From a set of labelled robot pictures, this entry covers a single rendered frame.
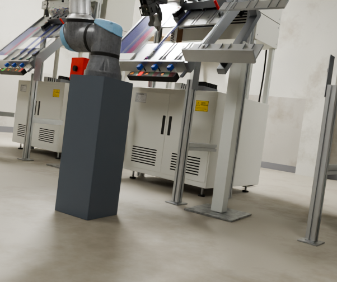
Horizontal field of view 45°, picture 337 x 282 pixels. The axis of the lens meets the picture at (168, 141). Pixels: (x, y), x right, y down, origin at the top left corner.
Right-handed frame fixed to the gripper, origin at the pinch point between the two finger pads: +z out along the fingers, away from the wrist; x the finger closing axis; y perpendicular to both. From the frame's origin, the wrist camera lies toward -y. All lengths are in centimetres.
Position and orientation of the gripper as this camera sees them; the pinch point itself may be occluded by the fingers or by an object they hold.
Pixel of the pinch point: (158, 28)
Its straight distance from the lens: 226.9
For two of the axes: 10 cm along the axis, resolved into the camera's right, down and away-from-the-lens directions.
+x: 7.6, 1.2, -6.4
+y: -6.0, 5.0, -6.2
